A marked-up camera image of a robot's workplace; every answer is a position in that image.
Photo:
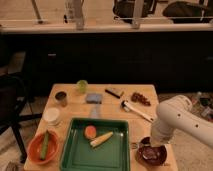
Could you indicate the orange carrot piece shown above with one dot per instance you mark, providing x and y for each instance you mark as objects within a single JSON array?
[{"x": 90, "y": 132}]

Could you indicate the silver metal fork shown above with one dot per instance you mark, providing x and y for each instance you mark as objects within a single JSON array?
[{"x": 136, "y": 145}]

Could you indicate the wooden table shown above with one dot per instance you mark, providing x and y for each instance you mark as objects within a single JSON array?
[{"x": 109, "y": 109}]

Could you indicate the dark purple bowl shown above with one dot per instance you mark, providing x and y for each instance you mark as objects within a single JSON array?
[{"x": 153, "y": 156}]

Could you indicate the green plastic tray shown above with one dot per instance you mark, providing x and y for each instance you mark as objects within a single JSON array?
[{"x": 111, "y": 155}]

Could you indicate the green cucumber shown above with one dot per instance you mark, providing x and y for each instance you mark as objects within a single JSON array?
[{"x": 44, "y": 148}]

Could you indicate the white handled utensil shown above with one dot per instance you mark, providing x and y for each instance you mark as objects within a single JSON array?
[{"x": 129, "y": 107}]

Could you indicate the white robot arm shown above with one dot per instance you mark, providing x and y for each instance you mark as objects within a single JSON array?
[{"x": 175, "y": 113}]

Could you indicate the small metal cup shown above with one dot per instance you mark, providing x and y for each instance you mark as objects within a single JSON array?
[{"x": 61, "y": 98}]

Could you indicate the clear plastic piece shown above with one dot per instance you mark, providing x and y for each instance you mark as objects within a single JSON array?
[{"x": 95, "y": 112}]

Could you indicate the white lidded container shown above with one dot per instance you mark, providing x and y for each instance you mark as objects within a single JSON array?
[{"x": 52, "y": 116}]

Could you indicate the yellow corn cob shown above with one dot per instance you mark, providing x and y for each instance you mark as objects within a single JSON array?
[{"x": 99, "y": 140}]

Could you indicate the green plastic cup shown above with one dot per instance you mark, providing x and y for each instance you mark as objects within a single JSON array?
[{"x": 82, "y": 86}]

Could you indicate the black office chair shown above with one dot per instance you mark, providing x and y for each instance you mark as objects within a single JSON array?
[{"x": 13, "y": 97}]

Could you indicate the orange bowl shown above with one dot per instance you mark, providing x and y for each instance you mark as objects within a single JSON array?
[{"x": 35, "y": 146}]

